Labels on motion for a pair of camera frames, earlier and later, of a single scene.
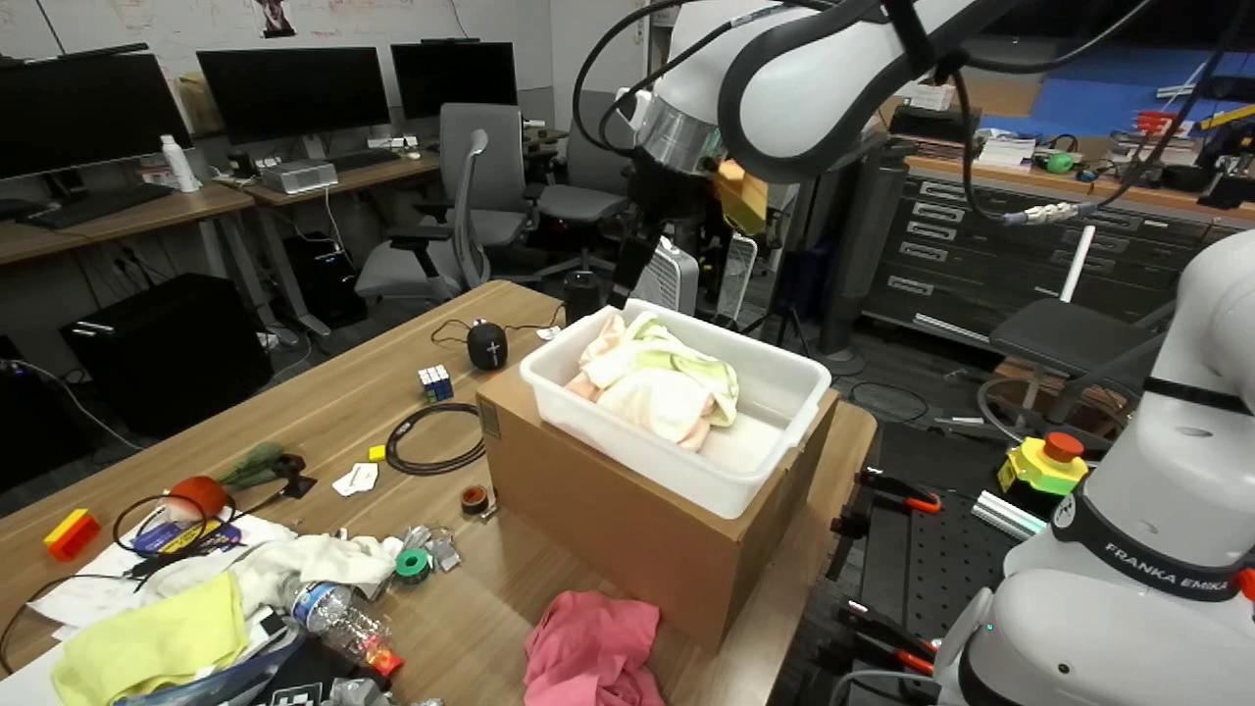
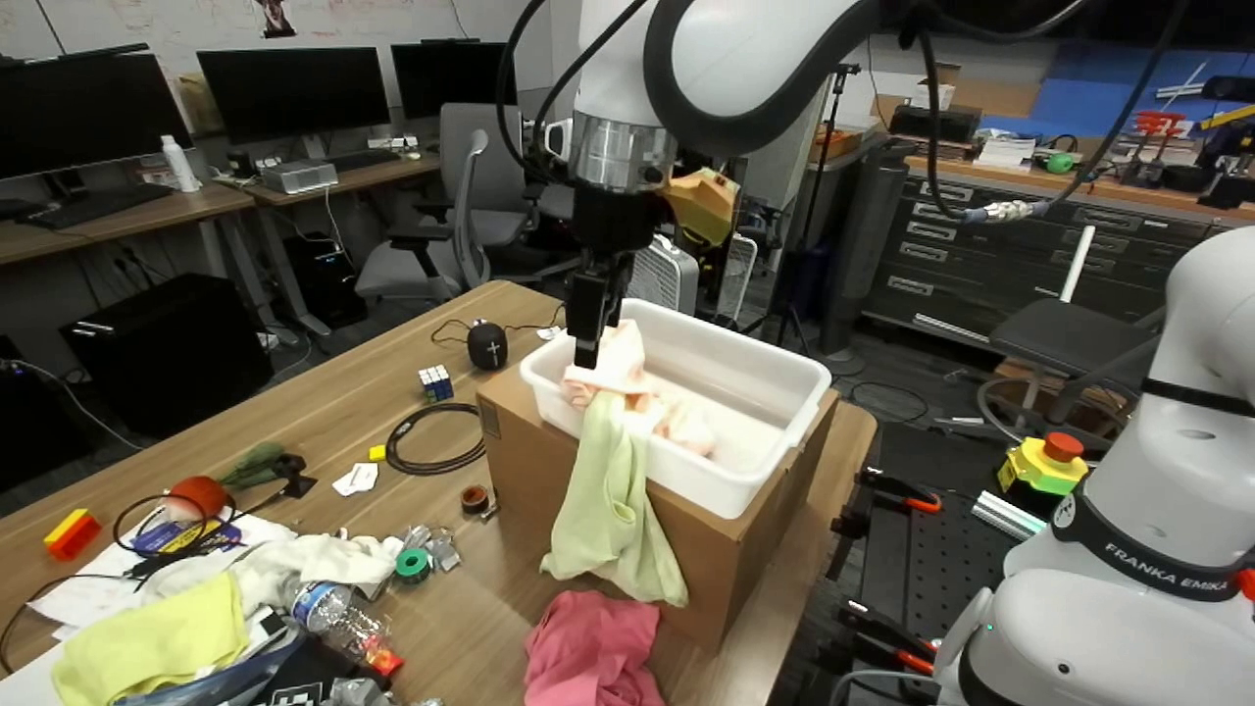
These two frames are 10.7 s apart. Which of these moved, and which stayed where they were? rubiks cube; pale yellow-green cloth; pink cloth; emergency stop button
Moved: pale yellow-green cloth
Stayed: rubiks cube; emergency stop button; pink cloth
